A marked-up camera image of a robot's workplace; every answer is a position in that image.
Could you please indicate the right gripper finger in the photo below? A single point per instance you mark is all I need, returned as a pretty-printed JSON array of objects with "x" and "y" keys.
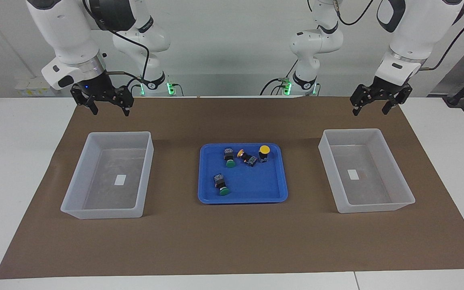
[
  {"x": 92, "y": 106},
  {"x": 126, "y": 108}
]

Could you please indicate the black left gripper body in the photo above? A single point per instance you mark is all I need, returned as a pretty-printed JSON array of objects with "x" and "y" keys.
[{"x": 379, "y": 90}]

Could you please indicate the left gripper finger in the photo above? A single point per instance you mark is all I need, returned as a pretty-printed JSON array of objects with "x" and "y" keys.
[
  {"x": 357, "y": 109},
  {"x": 388, "y": 107}
]

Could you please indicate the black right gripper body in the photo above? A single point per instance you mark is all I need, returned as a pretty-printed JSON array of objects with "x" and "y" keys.
[{"x": 95, "y": 90}]

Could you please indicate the large-capped yellow push button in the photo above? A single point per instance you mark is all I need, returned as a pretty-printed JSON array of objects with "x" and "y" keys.
[{"x": 264, "y": 151}]

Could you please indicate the green push button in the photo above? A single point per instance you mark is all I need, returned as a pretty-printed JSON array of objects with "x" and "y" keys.
[
  {"x": 229, "y": 158},
  {"x": 220, "y": 183}
]

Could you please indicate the small-capped yellow push button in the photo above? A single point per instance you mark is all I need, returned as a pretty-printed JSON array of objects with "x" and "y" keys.
[{"x": 249, "y": 160}]

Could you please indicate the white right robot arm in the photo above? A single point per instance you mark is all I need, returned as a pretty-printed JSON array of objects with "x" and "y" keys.
[{"x": 63, "y": 32}]

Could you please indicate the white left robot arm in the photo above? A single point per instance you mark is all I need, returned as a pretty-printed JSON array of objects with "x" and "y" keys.
[{"x": 417, "y": 32}]

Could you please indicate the white box label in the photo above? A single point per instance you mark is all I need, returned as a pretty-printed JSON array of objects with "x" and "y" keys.
[
  {"x": 120, "y": 180},
  {"x": 353, "y": 174}
]

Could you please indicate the translucent plastic box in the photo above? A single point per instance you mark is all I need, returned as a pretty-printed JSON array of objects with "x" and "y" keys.
[
  {"x": 107, "y": 197},
  {"x": 373, "y": 193}
]

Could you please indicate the blue plastic tray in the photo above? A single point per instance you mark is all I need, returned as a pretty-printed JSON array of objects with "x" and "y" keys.
[{"x": 252, "y": 183}]

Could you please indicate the brown table mat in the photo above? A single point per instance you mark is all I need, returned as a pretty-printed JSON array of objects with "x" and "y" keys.
[{"x": 232, "y": 241}]

